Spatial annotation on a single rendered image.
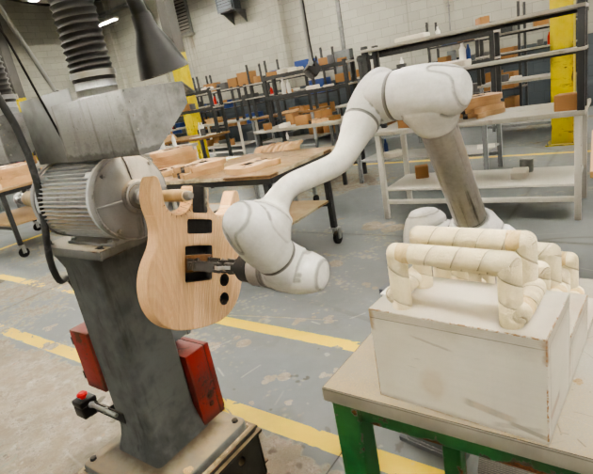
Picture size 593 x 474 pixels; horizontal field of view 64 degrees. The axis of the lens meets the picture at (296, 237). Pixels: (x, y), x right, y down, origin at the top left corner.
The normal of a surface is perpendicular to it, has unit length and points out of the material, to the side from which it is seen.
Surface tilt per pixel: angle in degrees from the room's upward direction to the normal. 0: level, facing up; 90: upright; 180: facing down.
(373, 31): 90
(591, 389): 0
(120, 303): 90
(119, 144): 90
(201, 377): 90
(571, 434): 0
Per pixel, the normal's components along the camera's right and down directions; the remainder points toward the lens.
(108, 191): 0.72, 0.03
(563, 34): -0.56, 0.35
